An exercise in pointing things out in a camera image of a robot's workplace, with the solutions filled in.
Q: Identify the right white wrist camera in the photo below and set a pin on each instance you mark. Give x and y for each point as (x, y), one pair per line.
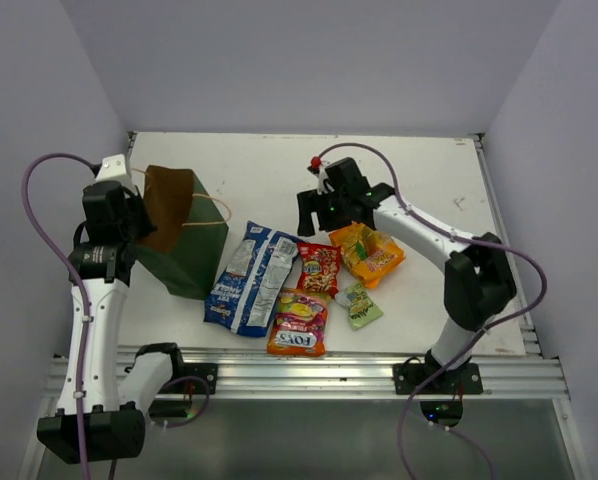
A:
(322, 177)

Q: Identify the Fox's fruit candy bag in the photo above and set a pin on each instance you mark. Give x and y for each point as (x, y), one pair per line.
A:
(299, 324)

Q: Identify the red snack packet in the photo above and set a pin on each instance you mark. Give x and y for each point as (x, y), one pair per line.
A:
(321, 265)

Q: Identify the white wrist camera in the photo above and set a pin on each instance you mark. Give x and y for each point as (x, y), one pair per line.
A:
(115, 168)
(322, 177)

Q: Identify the blue chips bag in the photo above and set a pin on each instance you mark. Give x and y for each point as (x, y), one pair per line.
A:
(244, 298)

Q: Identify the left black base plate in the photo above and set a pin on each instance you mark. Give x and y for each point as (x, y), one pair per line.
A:
(197, 378)

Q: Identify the orange candy packet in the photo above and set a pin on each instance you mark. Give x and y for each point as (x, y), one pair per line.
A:
(368, 255)

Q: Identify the green paper bag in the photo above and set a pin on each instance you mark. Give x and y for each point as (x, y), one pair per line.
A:
(185, 250)

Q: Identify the small green snack packet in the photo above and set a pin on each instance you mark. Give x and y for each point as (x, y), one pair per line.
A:
(362, 310)

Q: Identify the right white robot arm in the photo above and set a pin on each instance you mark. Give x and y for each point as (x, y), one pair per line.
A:
(478, 282)

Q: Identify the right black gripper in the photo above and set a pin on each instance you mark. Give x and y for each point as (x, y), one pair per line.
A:
(310, 202)

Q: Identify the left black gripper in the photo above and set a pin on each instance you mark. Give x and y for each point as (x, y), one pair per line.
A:
(132, 197)

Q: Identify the aluminium mounting rail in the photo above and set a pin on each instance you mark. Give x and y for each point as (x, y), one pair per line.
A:
(243, 374)

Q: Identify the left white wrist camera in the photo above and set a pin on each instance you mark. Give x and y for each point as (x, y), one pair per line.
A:
(115, 168)

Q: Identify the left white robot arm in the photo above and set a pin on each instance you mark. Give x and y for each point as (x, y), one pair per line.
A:
(99, 417)

